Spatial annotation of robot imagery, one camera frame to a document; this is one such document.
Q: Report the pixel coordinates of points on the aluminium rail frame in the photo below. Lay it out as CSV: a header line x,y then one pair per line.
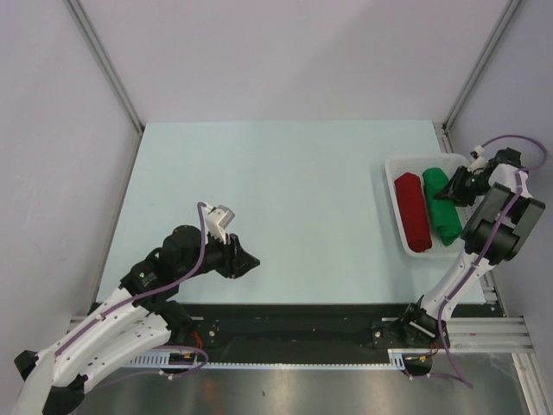
x,y
490,368

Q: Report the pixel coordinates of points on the green t shirt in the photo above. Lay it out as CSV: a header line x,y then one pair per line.
x,y
443,217

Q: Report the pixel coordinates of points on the rolled red t shirt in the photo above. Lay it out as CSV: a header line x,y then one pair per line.
x,y
412,209

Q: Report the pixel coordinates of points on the left aluminium corner post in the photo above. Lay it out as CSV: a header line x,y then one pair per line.
x,y
96,47

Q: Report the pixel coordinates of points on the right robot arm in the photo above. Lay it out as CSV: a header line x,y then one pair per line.
x,y
505,215

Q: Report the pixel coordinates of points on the white slotted cable duct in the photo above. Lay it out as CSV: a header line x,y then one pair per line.
x,y
179,361

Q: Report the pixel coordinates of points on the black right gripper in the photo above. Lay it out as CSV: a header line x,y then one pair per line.
x,y
454,189

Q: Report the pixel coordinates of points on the white perforated plastic basket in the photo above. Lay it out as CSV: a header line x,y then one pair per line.
x,y
396,166

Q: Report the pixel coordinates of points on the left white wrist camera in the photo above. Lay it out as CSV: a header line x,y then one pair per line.
x,y
217,220

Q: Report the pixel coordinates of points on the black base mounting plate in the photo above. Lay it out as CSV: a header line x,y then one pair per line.
x,y
292,331

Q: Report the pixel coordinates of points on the right aluminium corner post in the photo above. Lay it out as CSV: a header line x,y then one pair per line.
x,y
506,19

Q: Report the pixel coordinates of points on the aluminium corner post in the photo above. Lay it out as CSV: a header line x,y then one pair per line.
x,y
96,47
506,19

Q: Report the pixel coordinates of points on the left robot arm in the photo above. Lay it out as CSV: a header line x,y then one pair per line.
x,y
138,316

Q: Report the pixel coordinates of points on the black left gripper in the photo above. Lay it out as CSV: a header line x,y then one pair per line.
x,y
236,260

